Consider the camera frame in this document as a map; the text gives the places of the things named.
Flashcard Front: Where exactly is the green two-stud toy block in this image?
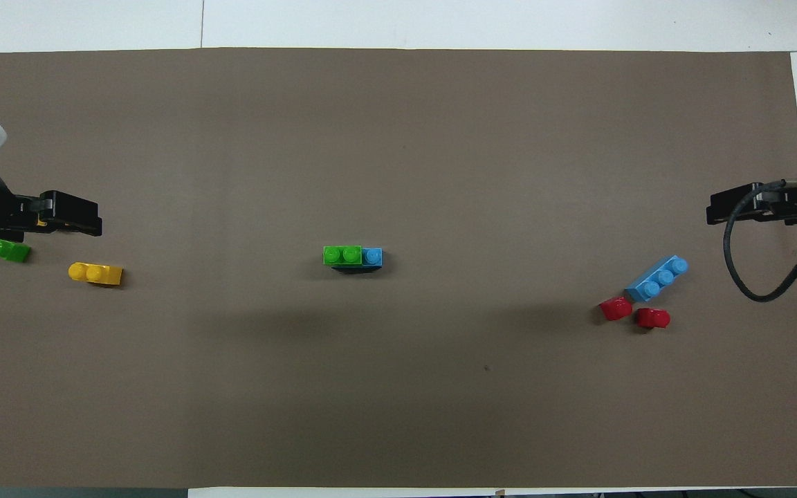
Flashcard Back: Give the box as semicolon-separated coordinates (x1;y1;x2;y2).
0;237;31;264
322;246;363;267

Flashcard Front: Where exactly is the brown paper table mat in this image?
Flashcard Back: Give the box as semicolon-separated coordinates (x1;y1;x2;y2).
0;47;797;489

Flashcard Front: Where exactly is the red one-stud toy block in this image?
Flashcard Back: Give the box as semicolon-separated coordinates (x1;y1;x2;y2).
634;308;671;330
599;296;634;322

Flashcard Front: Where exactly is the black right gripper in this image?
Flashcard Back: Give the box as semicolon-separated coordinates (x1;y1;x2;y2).
706;181;797;226

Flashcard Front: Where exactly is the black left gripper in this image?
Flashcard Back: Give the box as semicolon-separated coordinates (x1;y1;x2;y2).
12;190;103;237

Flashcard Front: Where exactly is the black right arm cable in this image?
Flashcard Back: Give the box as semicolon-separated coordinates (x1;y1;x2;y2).
724;178;797;304

